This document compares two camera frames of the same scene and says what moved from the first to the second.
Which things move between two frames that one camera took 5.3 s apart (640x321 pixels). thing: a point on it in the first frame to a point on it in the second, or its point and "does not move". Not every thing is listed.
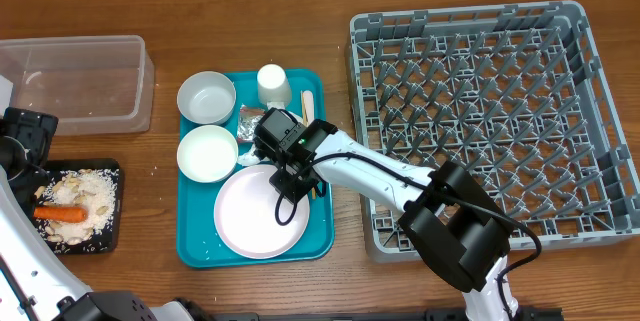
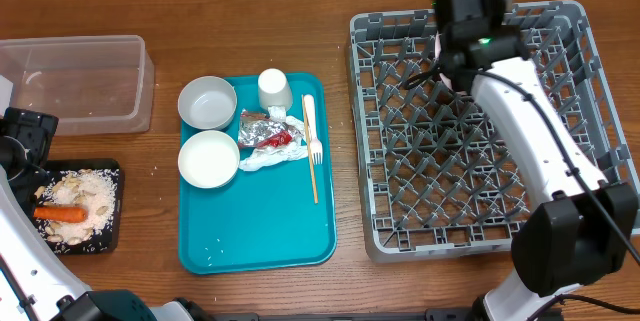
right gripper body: [300, 179] to [517, 35]
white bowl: [207, 153] does not move
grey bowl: [206, 97] does not move
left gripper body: [25, 144] does not move
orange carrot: [66, 213] does not move
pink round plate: [244, 215] to [438, 37]
